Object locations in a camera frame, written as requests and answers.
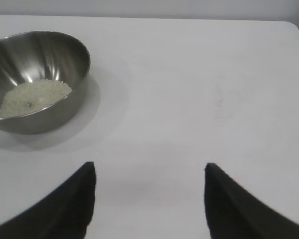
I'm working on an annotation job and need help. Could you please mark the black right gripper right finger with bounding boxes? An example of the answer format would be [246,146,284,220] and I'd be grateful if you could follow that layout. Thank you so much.
[204,163,299,239]

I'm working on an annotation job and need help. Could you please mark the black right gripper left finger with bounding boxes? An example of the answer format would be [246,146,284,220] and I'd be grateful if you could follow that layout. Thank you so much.
[0,161,97,239]

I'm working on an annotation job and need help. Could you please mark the white rice grains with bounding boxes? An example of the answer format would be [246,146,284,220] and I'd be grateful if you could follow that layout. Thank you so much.
[0,79,73,119]

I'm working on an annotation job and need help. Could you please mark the stainless steel mixing bowl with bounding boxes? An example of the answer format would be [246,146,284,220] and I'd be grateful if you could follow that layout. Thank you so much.
[0,30,91,135]

